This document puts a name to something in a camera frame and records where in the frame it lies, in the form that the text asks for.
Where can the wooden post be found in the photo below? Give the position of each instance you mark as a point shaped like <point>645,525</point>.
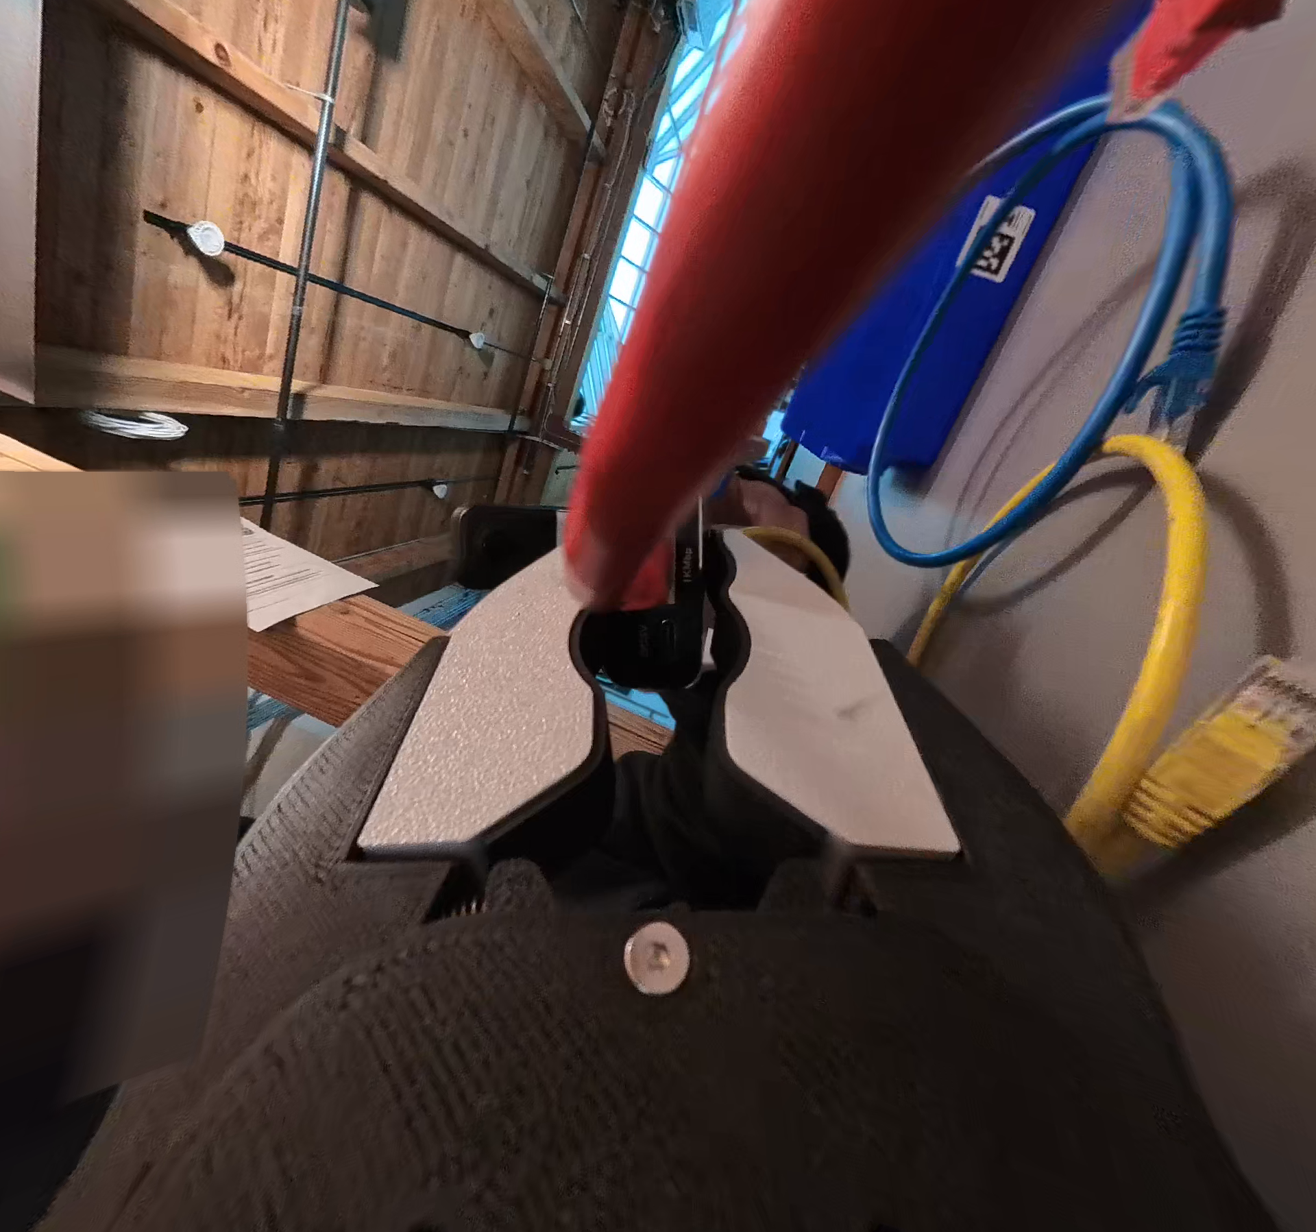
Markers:
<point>339,657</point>

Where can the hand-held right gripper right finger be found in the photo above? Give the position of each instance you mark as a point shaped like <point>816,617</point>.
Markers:
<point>823,719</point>

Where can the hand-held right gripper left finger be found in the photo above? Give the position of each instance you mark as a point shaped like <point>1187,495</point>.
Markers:
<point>495,719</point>

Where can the white ceiling spotlight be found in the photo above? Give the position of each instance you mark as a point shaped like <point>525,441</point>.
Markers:
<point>206,240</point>

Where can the black network splitter box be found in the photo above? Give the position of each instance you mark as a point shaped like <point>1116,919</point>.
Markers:
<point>649,647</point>

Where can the paper notice sheet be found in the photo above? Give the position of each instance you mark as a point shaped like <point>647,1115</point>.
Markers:
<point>294,574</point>

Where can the blue plastic bin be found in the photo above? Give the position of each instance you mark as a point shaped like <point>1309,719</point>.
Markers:
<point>906,349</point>

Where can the grey desk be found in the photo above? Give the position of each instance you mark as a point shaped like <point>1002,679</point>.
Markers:
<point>1028,379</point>

